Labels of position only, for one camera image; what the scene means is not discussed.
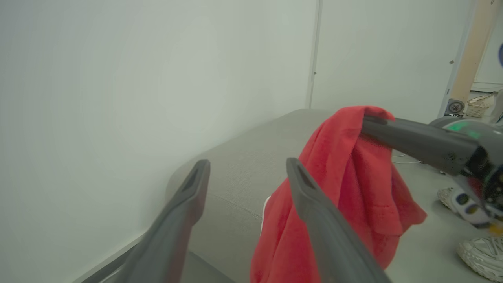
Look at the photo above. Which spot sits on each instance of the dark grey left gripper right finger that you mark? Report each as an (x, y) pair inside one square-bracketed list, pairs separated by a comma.
[(326, 232)]

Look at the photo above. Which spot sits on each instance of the grey couch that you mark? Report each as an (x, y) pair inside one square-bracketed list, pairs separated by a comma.
[(243, 169)]

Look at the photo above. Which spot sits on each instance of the white sneaker blue yellow spots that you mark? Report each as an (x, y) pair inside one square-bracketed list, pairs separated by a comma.
[(458, 200)]

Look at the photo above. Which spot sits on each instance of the grey caster wheel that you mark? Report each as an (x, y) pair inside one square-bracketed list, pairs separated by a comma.
[(456, 107)]

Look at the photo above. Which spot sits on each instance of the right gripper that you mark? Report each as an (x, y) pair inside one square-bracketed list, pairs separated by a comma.
[(487, 157)]

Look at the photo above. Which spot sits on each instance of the white grey sneaker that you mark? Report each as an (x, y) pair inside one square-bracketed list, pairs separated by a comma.
[(483, 255)]

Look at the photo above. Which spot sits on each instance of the light wooden post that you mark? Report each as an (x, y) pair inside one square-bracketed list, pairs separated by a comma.
[(473, 47)]

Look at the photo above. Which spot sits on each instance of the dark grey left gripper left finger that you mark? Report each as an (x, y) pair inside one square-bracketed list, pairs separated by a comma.
[(173, 220)]

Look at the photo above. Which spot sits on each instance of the small white background basket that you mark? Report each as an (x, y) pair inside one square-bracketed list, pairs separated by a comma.
[(477, 111)]

